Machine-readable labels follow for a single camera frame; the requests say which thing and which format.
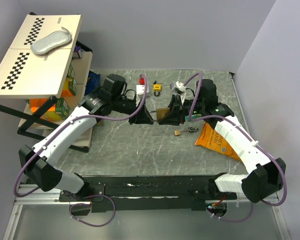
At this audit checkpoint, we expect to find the teal white small box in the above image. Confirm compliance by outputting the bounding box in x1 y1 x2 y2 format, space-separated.
185 114 202 122

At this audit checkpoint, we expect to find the checkerboard calibration board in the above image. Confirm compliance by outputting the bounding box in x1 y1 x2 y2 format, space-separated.
0 14 82 99

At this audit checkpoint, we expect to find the black frame beige shelf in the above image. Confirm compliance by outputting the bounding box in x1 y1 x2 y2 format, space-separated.
0 11 94 154

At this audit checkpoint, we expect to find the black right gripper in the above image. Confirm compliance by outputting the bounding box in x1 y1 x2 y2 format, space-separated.
156 94 204 127

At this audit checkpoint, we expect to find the large brass padlock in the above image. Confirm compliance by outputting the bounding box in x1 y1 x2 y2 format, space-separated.
149 107 170 122

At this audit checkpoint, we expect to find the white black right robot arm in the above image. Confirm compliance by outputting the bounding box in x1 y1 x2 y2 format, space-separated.
158 79 287 205

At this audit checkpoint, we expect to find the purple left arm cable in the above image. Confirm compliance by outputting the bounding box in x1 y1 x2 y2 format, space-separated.
13 73 149 228

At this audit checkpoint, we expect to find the small brass padlock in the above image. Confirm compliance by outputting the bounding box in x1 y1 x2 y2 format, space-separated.
174 128 181 136

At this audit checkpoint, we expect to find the orange honey dijon chip bag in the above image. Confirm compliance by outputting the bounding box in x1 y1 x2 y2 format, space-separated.
195 123 241 161

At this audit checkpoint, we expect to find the green orange juice carton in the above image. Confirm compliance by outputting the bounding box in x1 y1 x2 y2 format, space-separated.
60 78 77 97

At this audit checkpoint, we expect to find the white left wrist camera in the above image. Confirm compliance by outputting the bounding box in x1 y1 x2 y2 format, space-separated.
136 74 150 102

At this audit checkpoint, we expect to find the silver glitter pouch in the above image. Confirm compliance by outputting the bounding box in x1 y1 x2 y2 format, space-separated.
30 27 72 56

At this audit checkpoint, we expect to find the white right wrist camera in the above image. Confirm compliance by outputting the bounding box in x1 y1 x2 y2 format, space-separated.
169 81 186 95

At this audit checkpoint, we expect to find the key ring with keys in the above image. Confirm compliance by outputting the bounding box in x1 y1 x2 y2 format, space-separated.
181 126 200 134

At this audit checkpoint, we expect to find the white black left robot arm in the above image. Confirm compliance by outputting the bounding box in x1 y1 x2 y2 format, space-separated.
15 74 148 201

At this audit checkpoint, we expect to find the blue snack bag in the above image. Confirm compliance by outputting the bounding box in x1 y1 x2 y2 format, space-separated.
84 70 101 96

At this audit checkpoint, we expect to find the aluminium rail frame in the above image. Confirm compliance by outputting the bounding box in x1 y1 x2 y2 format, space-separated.
2 72 291 240

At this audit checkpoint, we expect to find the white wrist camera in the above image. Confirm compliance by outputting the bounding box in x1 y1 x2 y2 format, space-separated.
136 74 150 102
169 81 186 95

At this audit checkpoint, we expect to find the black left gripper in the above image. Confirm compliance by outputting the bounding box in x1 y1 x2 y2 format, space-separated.
112 95 155 126

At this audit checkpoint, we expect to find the yellow padlock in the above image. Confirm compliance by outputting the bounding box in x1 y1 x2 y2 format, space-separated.
153 81 162 97

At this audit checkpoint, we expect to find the green tea box upper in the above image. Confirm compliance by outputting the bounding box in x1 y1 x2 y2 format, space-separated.
66 63 75 79

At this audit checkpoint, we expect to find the purple white small box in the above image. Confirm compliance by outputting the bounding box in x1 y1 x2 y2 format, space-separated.
72 45 83 59

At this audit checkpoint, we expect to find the green yellow tea box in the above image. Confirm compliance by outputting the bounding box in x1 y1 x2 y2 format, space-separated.
41 97 70 122

